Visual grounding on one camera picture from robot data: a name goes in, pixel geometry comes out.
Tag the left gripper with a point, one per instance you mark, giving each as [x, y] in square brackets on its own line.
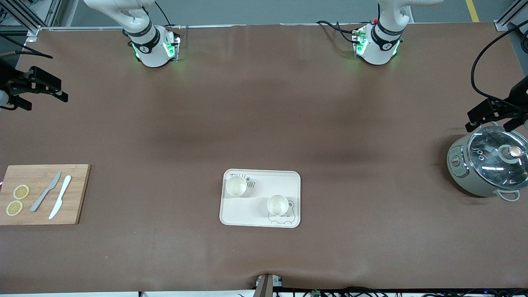
[518, 96]

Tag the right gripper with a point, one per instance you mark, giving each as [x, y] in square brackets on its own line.
[9, 79]

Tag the white IKEA cup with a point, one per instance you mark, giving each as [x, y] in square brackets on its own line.
[236, 186]
[277, 205]

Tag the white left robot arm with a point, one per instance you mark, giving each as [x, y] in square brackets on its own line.
[377, 51]

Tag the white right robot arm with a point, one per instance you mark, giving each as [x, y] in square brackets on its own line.
[148, 53]

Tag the glass pot lid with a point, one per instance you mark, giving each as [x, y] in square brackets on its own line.
[491, 165]

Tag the grey electric cooking pot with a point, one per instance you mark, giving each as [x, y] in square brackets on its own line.
[458, 173]

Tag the yellow lemon slice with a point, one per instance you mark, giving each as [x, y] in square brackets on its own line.
[21, 192]
[14, 208]

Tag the grey plastic knife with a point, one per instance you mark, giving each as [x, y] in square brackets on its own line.
[48, 189]

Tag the white plastic knife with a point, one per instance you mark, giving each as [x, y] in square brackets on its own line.
[62, 196]

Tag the bamboo cutting board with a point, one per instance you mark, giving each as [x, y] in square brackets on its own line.
[41, 216]

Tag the yellow floor tape strip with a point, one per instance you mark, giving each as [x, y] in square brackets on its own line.
[472, 10]

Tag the brown table cover mat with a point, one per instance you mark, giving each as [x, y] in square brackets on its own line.
[264, 103]

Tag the cream bear print tray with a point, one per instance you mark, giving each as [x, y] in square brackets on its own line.
[251, 210]

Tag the aluminium frame profile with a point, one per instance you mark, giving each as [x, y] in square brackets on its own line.
[24, 18]
[505, 20]

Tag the metal table edge bracket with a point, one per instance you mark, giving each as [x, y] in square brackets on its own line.
[266, 286]

